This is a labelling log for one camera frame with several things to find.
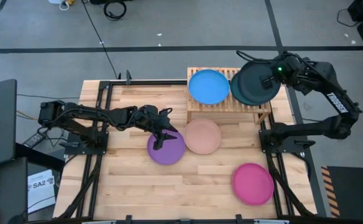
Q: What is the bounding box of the magenta plate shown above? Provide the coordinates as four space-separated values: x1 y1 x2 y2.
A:
231 162 275 207

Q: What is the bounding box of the black power adapter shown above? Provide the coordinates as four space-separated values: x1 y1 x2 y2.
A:
22 131 48 149

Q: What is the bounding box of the coiled black cable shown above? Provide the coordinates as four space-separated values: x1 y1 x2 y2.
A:
103 0 127 22

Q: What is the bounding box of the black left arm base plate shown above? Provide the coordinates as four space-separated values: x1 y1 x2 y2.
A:
59 130 109 156

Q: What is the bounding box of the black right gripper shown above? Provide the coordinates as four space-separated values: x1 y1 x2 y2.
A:
260 55 300 90

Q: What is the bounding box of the wooden slatted shelf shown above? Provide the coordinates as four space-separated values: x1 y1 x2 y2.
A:
186 67 272 125

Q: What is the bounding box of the teal plate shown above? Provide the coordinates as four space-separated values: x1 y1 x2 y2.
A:
229 72 257 106

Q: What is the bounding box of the black aluminium table frame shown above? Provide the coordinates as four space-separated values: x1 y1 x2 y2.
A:
57 79 318 220

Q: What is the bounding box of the yellow floor cable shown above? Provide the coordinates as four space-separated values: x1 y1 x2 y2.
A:
16 110 41 122

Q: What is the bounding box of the long black floor cable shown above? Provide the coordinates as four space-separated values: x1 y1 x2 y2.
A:
81 0 122 80

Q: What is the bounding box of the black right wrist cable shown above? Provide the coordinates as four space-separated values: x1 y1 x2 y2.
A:
236 49 282 63

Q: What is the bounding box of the dark grey plate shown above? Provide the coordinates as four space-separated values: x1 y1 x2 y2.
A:
237 61 282 106

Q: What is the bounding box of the black desk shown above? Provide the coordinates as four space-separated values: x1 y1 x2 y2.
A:
0 157 29 224

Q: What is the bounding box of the thin black cable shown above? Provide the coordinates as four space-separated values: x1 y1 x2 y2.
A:
16 93 80 100

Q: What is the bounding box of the purple plate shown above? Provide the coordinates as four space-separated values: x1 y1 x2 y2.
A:
147 129 186 166

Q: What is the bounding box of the salmon pink plate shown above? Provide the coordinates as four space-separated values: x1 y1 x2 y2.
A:
183 117 223 156

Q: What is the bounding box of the blue plate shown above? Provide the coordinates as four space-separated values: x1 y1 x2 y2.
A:
188 68 231 106

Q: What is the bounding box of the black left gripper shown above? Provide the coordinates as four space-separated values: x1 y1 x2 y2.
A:
136 104 179 151

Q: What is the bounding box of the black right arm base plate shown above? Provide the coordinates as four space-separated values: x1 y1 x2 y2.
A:
258 128 316 154

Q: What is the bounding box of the white printed paper sheet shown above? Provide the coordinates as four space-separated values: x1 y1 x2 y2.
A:
27 169 57 215

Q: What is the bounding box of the black hazard-striped mat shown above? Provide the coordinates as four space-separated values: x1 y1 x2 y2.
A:
320 165 363 218

